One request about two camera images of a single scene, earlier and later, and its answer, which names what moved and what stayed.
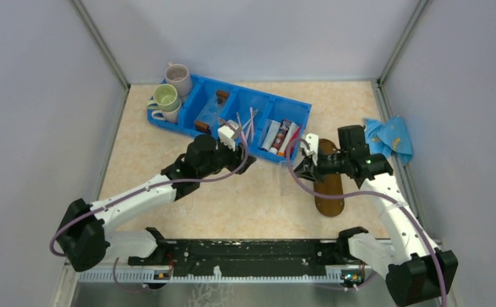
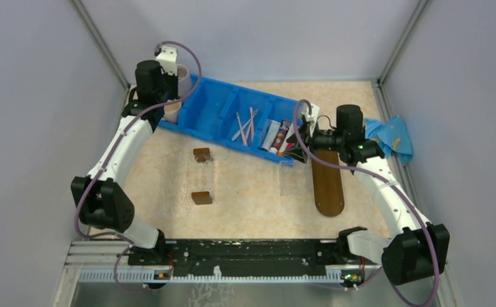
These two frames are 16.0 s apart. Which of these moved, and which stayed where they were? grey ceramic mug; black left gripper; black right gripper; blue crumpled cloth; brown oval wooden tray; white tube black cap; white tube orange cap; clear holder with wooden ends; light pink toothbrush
Moved: black left gripper; black right gripper; clear holder with wooden ends
Stayed: grey ceramic mug; brown oval wooden tray; white tube black cap; white tube orange cap; blue crumpled cloth; light pink toothbrush
